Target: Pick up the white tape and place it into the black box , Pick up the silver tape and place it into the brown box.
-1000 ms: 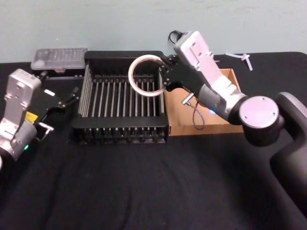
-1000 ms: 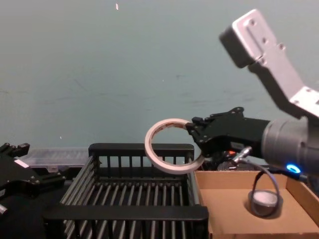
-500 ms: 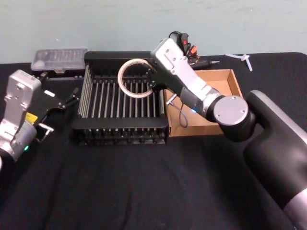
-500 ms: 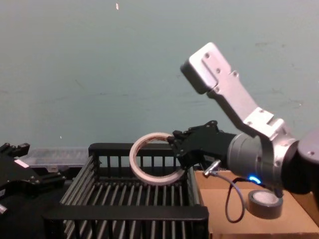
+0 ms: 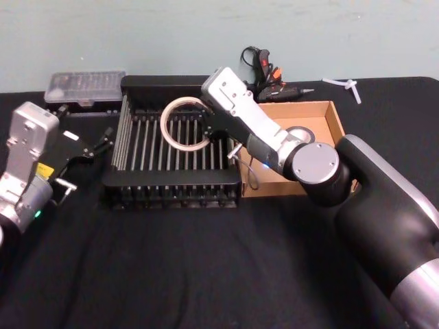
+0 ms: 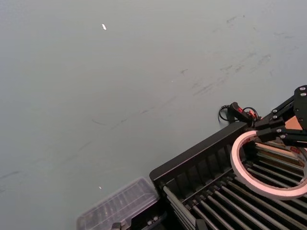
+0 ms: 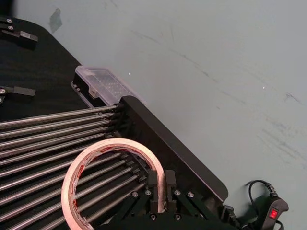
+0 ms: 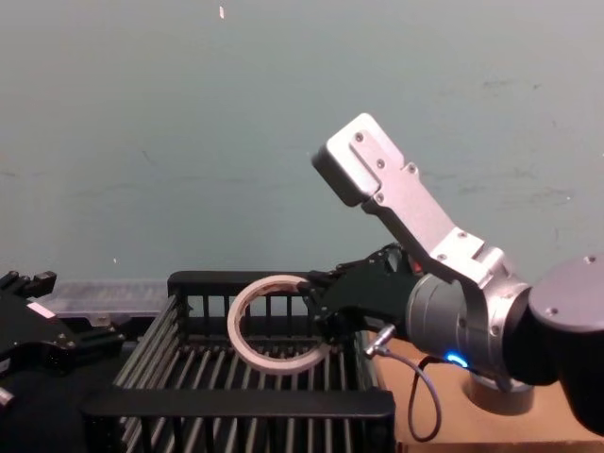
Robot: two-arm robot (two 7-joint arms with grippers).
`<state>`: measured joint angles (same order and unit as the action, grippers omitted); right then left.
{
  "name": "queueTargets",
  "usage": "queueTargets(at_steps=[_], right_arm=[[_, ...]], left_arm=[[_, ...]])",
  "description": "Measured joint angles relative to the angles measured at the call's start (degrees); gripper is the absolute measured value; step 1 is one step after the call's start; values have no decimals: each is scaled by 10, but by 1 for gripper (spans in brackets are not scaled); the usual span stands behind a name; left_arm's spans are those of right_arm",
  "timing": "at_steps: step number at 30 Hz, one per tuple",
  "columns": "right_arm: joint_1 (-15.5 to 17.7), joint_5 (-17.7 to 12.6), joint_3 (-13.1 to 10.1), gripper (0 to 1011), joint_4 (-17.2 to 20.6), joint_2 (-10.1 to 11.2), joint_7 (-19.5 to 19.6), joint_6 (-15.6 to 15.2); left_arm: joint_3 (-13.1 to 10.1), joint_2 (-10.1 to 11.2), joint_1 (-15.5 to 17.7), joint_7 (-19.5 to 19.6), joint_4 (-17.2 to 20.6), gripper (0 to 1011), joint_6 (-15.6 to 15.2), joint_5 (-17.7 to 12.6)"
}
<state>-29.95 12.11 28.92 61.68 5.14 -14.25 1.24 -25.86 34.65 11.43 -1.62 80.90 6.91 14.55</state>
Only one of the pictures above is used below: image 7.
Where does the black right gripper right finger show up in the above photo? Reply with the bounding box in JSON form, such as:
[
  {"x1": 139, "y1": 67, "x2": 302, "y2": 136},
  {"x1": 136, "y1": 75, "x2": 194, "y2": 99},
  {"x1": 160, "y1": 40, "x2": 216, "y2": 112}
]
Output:
[{"x1": 165, "y1": 169, "x2": 210, "y2": 220}]

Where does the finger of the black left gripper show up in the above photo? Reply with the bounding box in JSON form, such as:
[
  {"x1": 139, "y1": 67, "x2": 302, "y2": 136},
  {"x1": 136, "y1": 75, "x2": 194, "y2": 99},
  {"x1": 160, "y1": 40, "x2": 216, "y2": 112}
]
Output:
[
  {"x1": 0, "y1": 17, "x2": 39, "y2": 50},
  {"x1": 0, "y1": 86, "x2": 36, "y2": 104}
]

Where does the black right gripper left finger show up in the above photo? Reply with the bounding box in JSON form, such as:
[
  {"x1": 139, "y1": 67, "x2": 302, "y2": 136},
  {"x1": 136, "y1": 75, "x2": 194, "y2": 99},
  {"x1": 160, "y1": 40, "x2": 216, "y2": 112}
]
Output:
[{"x1": 119, "y1": 170, "x2": 159, "y2": 220}]

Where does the black tool cable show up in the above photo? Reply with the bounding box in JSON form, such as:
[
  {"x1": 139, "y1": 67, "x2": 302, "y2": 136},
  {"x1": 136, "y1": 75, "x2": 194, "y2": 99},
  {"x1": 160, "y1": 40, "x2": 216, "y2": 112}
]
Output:
[{"x1": 220, "y1": 179, "x2": 284, "y2": 230}]

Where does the clear plastic case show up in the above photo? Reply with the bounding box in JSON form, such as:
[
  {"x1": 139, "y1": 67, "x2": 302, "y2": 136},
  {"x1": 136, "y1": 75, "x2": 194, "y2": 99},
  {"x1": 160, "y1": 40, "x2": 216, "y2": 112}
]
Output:
[{"x1": 71, "y1": 66, "x2": 147, "y2": 109}]

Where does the roll of white tape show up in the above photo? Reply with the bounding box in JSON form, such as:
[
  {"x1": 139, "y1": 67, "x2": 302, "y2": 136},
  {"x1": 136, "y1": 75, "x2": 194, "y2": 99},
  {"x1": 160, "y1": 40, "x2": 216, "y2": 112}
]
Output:
[{"x1": 60, "y1": 138, "x2": 166, "y2": 230}]

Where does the black corded tool red switch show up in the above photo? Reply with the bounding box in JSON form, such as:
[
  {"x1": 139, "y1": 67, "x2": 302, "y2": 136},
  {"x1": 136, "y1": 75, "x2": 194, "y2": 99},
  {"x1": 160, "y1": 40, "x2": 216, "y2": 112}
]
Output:
[{"x1": 251, "y1": 195, "x2": 290, "y2": 230}]

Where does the black rack with steel bars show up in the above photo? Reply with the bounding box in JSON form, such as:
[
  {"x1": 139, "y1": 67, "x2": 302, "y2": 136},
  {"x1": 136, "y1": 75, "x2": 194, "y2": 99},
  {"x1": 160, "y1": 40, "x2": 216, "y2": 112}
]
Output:
[{"x1": 0, "y1": 95, "x2": 229, "y2": 230}]

